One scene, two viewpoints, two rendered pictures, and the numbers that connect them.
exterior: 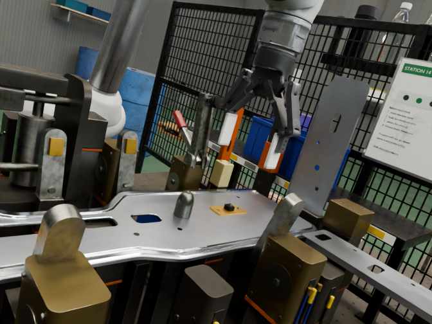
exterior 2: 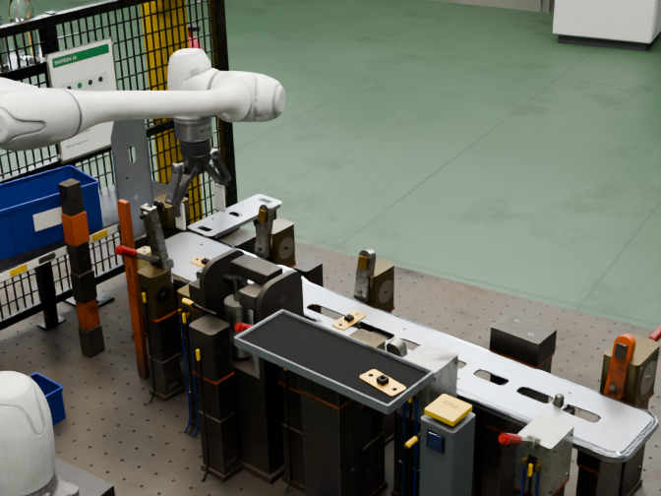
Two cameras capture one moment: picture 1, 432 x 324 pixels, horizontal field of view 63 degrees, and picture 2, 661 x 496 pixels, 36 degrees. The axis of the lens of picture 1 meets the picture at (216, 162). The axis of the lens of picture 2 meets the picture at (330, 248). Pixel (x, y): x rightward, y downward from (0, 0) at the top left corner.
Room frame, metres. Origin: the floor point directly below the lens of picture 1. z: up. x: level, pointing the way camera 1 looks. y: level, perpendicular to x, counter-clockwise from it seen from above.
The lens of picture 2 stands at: (0.57, 2.29, 2.18)
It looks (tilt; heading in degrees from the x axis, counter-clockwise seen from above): 26 degrees down; 266
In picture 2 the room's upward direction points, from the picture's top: 1 degrees counter-clockwise
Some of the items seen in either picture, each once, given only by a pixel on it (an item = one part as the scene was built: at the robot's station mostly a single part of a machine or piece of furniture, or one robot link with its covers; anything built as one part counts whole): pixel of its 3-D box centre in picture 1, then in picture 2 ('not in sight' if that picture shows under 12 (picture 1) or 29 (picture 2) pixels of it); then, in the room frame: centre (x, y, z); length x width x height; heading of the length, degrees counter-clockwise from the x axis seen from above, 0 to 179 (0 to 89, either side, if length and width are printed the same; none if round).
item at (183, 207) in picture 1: (184, 206); not in sight; (0.62, 0.03, 1.02); 0.03 x 0.03 x 0.07
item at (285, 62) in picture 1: (270, 74); (196, 155); (0.71, -0.05, 1.29); 0.08 x 0.07 x 0.09; 45
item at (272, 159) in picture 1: (274, 151); (219, 198); (0.66, -0.10, 1.16); 0.03 x 0.01 x 0.07; 135
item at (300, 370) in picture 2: not in sight; (330, 357); (0.45, 0.67, 1.16); 0.37 x 0.14 x 0.02; 135
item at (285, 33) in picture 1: (282, 35); (193, 126); (0.71, -0.05, 1.37); 0.09 x 0.09 x 0.06
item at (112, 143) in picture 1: (99, 220); (198, 360); (0.73, 0.21, 0.88); 0.11 x 0.07 x 0.37; 45
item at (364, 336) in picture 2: not in sight; (356, 423); (0.39, 0.51, 0.89); 0.12 x 0.08 x 0.38; 45
